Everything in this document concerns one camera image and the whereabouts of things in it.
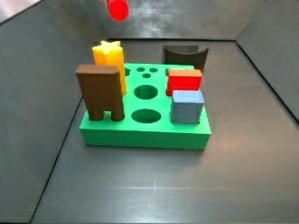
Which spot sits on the red round cylinder peg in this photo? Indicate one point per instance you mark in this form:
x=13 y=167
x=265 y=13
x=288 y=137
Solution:
x=117 y=9

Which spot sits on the green peg board base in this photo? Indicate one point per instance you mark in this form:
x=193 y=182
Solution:
x=146 y=126

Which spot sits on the blue square block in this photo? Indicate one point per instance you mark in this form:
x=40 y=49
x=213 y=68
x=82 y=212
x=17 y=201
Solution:
x=187 y=106

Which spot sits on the red rectangular block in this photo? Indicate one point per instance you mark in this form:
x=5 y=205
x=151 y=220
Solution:
x=183 y=79

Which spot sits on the brown arch block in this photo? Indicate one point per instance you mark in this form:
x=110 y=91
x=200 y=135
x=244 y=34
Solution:
x=100 y=87

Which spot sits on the black curved cradle stand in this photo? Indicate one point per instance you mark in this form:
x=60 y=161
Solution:
x=184 y=55

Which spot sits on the yellow star prism block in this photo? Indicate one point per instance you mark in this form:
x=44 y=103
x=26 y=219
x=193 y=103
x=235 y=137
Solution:
x=108 y=53

